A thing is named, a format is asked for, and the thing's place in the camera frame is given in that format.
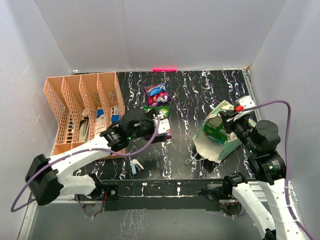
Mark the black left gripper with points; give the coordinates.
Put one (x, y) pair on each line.
(149, 117)

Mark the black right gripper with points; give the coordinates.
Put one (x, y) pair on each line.
(229, 119)

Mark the purple berries candy packet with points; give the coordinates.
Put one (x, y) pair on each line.
(163, 137)

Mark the purple Fox's candy packet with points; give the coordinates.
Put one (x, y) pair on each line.
(158, 99)

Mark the blue chocolate snack packet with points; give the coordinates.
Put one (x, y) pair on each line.
(156, 89)

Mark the green illustrated paper gift bag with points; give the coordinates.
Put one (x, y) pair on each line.
(211, 141)

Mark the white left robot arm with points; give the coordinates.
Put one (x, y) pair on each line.
(51, 177)

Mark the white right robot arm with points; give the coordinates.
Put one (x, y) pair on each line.
(280, 220)

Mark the blue box in organizer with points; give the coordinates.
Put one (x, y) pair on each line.
(115, 118)

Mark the small teal white clip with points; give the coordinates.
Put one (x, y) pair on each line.
(136, 166)

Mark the white papers in organizer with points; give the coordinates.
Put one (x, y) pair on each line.
(99, 125)

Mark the pink tape strip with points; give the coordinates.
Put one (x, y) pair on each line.
(164, 69)

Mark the orange plastic desk organizer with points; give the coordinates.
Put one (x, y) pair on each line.
(68, 96)

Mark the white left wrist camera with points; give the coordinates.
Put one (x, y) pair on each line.
(161, 124)

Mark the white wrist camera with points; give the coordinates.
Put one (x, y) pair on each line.
(241, 105)
(161, 124)

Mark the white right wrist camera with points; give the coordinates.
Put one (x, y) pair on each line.
(241, 105)

